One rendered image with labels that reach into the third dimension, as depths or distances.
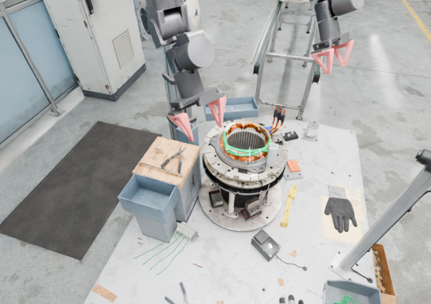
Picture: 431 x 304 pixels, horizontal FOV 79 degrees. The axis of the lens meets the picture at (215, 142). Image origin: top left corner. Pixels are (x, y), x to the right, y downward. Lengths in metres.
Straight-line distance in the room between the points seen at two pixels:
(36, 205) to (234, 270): 1.82
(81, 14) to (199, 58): 2.43
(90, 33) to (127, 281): 2.34
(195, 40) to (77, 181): 2.14
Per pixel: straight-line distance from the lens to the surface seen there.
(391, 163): 2.87
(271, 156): 0.90
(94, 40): 2.97
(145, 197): 1.01
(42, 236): 2.34
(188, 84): 0.57
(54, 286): 2.14
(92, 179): 2.48
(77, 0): 2.86
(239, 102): 1.31
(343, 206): 1.30
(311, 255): 1.16
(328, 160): 1.49
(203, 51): 0.52
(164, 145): 1.06
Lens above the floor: 1.80
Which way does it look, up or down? 45 degrees down
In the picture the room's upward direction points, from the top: straight up
